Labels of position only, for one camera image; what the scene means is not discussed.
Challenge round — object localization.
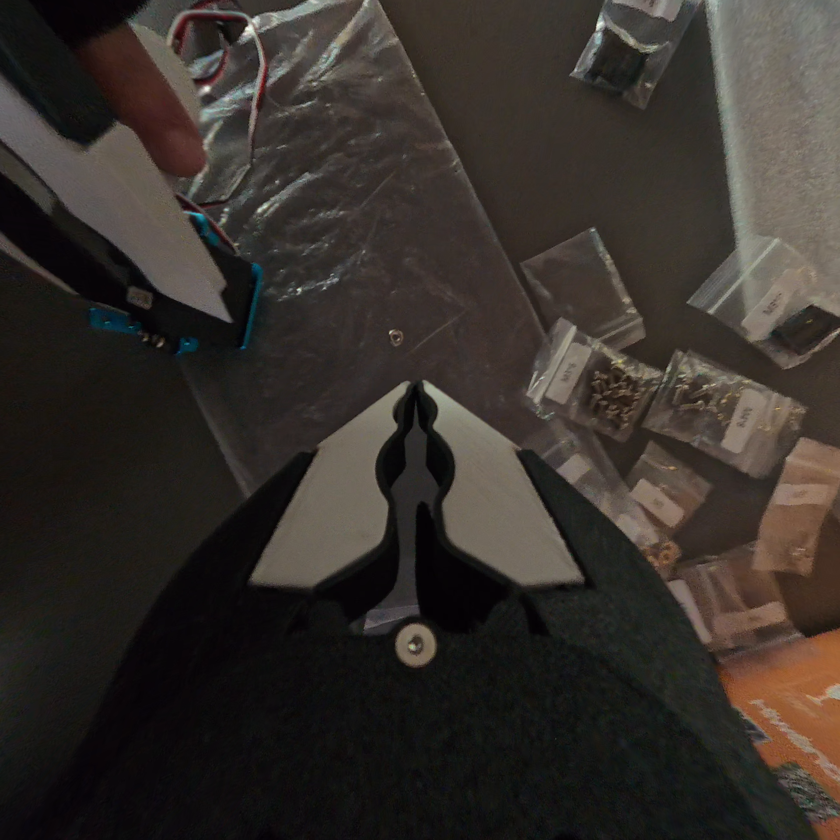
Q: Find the black servo with blue mount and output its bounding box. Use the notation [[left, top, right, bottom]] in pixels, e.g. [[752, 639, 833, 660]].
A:
[[88, 210, 265, 357]]

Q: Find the large clear plastic bag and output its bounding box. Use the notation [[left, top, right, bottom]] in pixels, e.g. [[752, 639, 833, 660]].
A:
[[176, 0, 573, 501]]

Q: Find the person's left hand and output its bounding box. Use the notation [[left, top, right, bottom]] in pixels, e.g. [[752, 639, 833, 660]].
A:
[[75, 29, 206, 177]]

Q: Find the clear bag with black parts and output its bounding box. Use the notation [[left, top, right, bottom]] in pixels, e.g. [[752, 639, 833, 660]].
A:
[[570, 0, 698, 110]]

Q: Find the white foam sheet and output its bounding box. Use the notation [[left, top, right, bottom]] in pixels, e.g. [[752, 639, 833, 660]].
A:
[[705, 0, 840, 283]]

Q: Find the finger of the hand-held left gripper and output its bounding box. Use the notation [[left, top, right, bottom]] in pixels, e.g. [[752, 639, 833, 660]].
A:
[[0, 233, 94, 300], [0, 85, 235, 324]]

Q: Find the pile of small screw bags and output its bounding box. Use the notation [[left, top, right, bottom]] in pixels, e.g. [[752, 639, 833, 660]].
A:
[[518, 226, 840, 652]]

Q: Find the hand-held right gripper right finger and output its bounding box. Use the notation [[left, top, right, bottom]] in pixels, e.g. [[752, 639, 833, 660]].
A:
[[416, 379, 585, 588]]

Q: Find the orange cardboard box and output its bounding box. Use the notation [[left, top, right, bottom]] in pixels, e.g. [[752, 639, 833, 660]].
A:
[[718, 630, 840, 840]]

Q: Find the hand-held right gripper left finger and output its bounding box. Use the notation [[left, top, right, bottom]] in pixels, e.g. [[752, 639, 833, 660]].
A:
[[249, 381, 419, 588]]

